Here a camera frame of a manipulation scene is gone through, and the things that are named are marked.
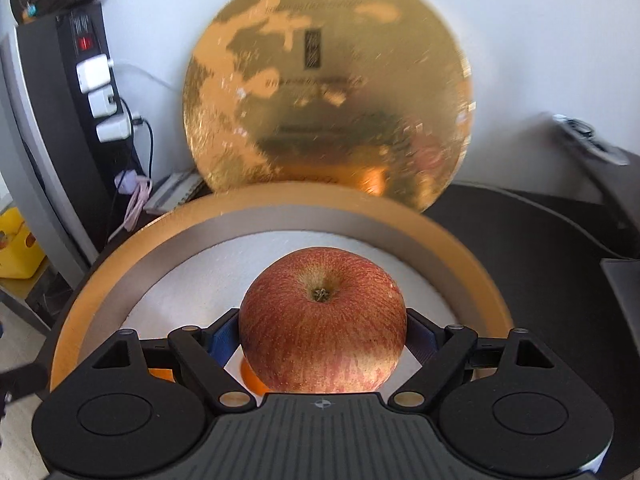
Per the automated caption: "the white ribbed device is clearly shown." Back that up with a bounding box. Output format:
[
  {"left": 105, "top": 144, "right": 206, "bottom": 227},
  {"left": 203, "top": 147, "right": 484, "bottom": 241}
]
[{"left": 145, "top": 170, "right": 206, "bottom": 213}]

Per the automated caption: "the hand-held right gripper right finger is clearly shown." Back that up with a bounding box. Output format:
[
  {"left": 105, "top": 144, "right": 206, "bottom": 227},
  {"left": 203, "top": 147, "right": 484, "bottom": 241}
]
[{"left": 389, "top": 307, "right": 552, "bottom": 412}]

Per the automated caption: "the white paper stack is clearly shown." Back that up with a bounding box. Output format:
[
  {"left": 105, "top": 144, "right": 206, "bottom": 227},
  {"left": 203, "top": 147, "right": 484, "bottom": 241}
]
[{"left": 600, "top": 257, "right": 640, "bottom": 321}]

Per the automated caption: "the white charger plug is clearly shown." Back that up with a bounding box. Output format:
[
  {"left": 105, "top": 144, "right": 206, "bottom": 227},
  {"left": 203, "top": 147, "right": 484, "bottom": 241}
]
[
  {"left": 95, "top": 115, "right": 135, "bottom": 143},
  {"left": 75, "top": 57, "right": 115, "bottom": 93},
  {"left": 87, "top": 85, "right": 121, "bottom": 118}
]

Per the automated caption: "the clear plastic tray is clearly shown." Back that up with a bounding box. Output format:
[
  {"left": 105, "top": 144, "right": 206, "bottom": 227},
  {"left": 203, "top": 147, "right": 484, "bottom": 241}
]
[{"left": 552, "top": 114, "right": 631, "bottom": 166}]

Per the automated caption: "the white foam pad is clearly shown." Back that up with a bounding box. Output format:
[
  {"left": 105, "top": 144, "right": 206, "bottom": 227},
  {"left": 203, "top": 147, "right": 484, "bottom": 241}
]
[{"left": 122, "top": 230, "right": 456, "bottom": 396}]

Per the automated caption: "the black power strip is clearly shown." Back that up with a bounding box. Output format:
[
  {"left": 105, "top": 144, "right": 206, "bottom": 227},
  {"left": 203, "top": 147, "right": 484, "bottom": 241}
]
[{"left": 55, "top": 7, "right": 143, "bottom": 221}]

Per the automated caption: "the dark wooden raised shelf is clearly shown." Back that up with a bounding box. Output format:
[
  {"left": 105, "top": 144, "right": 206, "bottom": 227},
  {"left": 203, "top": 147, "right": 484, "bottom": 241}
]
[{"left": 597, "top": 147, "right": 640, "bottom": 261}]

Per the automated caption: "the yellow container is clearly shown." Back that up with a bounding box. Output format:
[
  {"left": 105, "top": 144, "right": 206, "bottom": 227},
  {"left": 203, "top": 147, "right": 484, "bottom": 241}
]
[{"left": 0, "top": 205, "right": 47, "bottom": 281}]

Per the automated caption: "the round gold box lid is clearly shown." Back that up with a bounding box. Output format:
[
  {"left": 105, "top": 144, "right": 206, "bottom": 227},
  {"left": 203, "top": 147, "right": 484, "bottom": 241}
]
[{"left": 182, "top": 0, "right": 475, "bottom": 213}]

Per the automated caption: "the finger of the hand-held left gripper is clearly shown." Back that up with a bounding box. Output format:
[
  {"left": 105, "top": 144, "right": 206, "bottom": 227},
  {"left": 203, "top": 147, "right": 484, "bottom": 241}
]
[{"left": 0, "top": 363, "right": 49, "bottom": 411}]

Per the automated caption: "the black charger cable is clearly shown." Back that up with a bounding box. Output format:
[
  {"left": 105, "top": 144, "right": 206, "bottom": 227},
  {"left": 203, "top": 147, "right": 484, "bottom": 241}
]
[{"left": 107, "top": 110, "right": 157, "bottom": 231}]

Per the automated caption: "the white charger cable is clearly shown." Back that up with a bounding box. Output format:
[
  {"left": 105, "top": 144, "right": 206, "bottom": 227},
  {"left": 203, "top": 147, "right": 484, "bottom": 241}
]
[{"left": 112, "top": 60, "right": 188, "bottom": 92}]

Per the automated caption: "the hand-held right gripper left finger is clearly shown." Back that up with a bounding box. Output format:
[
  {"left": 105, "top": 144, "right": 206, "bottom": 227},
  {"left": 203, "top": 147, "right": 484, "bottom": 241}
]
[{"left": 92, "top": 309, "right": 254, "bottom": 412}]

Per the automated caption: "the pink cable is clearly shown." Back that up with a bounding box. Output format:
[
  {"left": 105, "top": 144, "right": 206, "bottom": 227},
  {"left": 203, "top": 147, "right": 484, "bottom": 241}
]
[{"left": 107, "top": 170, "right": 153, "bottom": 241}]

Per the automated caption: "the red apple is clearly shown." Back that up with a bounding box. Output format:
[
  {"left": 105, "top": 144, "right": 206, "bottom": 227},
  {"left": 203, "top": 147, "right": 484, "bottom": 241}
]
[{"left": 239, "top": 246, "right": 407, "bottom": 395}]

